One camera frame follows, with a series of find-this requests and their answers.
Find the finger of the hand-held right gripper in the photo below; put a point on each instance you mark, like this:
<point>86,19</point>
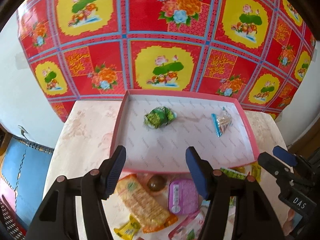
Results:
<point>285,155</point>
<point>272,166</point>

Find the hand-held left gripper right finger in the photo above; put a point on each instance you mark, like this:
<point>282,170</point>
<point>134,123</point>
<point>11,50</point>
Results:
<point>198,176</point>

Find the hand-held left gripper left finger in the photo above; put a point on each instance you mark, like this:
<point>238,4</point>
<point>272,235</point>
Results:
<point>114,176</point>

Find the orange cracker packet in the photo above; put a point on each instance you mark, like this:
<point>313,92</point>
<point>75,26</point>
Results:
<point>143,202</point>

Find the pink shallow cardboard box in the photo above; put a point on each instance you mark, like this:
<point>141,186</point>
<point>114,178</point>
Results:
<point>175,142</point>

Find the brown round snack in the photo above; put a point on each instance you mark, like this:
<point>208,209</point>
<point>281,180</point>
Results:
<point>155,183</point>

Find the pink biscuit packet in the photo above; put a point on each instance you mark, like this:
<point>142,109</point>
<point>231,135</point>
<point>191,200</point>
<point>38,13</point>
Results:
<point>187,227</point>

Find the small yellow candy packet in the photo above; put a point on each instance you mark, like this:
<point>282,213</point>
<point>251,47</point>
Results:
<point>127,228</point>

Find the person's right hand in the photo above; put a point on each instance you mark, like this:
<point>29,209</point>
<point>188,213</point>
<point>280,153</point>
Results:
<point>288,226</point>

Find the yellow printed snack packet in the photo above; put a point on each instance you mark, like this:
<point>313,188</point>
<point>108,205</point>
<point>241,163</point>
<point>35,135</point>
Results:
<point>255,172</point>

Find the purple jelly cup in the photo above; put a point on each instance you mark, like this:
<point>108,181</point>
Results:
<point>183,196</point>

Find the light green snack packet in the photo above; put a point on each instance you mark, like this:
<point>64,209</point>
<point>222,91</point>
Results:
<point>232,173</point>

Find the clear packet with blue edge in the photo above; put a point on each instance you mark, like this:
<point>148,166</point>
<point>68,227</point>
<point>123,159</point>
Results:
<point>222,122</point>

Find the crumpled green snack packet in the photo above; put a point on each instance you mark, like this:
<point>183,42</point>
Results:
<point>158,117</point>

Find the blue foam floor mat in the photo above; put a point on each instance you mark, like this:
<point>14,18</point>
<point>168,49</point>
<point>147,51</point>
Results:
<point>22,175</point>

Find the dark perforated basket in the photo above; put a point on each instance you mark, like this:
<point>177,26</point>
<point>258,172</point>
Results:
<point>10,220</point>

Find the clear tape strip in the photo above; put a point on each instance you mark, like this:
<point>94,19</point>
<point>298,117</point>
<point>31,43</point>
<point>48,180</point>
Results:
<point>22,60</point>

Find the red floral printed sheet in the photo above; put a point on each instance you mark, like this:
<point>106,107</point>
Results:
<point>150,17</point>

